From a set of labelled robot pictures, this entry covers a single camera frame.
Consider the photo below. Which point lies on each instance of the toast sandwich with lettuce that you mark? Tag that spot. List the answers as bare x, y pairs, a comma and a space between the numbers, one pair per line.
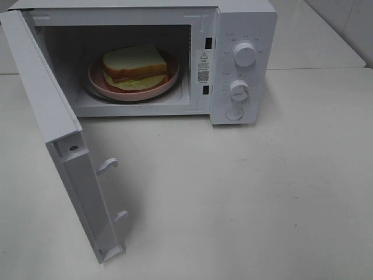
134, 68

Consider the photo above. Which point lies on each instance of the pink plate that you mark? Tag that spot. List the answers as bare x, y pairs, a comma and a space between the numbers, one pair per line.
103, 90

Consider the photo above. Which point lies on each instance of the white microwave oven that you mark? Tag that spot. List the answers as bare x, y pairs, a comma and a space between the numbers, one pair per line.
76, 32

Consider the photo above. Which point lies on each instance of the round door release button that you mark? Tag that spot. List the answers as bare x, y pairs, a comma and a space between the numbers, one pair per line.
234, 113

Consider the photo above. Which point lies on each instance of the upper white power knob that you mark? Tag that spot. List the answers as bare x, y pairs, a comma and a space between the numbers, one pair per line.
245, 53

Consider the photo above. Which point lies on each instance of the lower white timer knob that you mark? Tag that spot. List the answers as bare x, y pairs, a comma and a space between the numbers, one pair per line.
238, 90

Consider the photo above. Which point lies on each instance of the warning label with QR code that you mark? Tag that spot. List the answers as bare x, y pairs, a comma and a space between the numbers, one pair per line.
203, 63

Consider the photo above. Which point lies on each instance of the glass microwave turntable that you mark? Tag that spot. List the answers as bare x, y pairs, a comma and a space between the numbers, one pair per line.
179, 95

